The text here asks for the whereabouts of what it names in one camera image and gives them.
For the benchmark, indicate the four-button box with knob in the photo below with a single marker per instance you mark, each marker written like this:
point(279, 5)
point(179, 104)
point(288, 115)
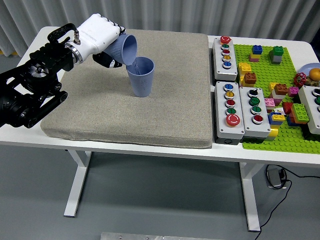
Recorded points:
point(250, 128)

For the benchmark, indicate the grey-brown fabric mat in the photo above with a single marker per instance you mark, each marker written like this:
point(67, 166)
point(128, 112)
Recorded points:
point(162, 112)

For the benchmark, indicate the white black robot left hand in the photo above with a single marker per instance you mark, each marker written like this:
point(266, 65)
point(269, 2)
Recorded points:
point(97, 32)

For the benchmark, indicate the orange toy fruit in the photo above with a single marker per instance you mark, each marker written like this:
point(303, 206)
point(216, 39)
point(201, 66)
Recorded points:
point(315, 73)

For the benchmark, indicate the grey toy brick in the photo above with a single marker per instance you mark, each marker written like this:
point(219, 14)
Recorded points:
point(275, 59)

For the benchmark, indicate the yellow round toy brick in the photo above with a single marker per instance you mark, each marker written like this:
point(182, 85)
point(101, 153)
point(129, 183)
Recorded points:
point(273, 133)

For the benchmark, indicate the slim five-button control box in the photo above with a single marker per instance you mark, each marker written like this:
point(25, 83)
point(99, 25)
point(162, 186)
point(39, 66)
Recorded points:
point(225, 71)

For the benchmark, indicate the orange toy brick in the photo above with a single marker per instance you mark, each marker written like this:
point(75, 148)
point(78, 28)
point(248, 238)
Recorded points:
point(280, 89)

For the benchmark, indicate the brown toy brick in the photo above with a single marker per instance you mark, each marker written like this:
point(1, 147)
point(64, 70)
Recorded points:
point(250, 78)

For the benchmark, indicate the grey control box, black buttons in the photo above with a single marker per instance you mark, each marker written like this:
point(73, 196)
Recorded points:
point(308, 100)

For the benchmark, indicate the red valve wheel toy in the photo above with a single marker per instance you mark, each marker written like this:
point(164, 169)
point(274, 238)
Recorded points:
point(300, 79)

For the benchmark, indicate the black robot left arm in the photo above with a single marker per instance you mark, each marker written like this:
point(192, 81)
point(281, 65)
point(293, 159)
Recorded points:
point(32, 82)

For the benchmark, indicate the wide five-button control box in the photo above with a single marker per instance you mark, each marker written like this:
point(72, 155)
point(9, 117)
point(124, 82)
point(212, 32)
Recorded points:
point(225, 130)

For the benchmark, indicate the magenta toy brick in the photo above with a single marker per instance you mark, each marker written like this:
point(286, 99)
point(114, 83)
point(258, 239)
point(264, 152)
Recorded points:
point(293, 92)

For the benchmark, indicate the large lime green toy brick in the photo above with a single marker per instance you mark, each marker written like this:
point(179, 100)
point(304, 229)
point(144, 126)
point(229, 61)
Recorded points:
point(300, 112)

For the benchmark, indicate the light blue plate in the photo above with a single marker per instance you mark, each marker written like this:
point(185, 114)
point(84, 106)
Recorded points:
point(306, 68)

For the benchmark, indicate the light pink toy brick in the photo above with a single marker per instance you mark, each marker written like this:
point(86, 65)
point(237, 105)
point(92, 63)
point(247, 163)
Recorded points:
point(269, 103)

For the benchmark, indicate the grey power adapter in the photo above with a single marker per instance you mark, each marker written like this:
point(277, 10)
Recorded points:
point(273, 178)

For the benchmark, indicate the red toy brick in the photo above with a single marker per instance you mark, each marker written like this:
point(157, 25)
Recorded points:
point(287, 108)

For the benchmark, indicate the blue ribbed plastic cup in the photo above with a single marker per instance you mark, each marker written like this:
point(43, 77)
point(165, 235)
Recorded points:
point(130, 50)
point(141, 85)

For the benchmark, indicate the white table leg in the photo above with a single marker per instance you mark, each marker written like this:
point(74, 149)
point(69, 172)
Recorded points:
point(75, 200)
point(250, 200)

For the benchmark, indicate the blue and yellow toy brick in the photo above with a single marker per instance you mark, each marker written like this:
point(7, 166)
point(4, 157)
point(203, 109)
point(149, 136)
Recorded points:
point(276, 118)

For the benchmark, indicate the brown toy food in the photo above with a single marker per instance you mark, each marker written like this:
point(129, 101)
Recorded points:
point(311, 81)

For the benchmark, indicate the grey pleated curtain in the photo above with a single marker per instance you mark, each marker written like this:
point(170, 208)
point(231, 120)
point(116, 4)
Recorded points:
point(160, 12)

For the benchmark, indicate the green studded baseplate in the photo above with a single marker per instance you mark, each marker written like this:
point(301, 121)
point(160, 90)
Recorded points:
point(265, 75)

